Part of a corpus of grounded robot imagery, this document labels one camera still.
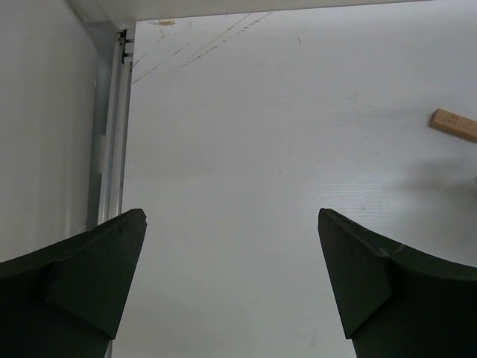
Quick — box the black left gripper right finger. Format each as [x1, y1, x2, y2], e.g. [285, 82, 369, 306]
[318, 209, 476, 357]

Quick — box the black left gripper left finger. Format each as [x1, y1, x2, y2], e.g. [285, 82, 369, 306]
[1, 209, 147, 357]

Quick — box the light wood block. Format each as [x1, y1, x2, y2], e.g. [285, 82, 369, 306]
[429, 109, 477, 142]

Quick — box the aluminium table edge rail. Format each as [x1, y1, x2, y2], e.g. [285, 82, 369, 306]
[86, 29, 135, 228]

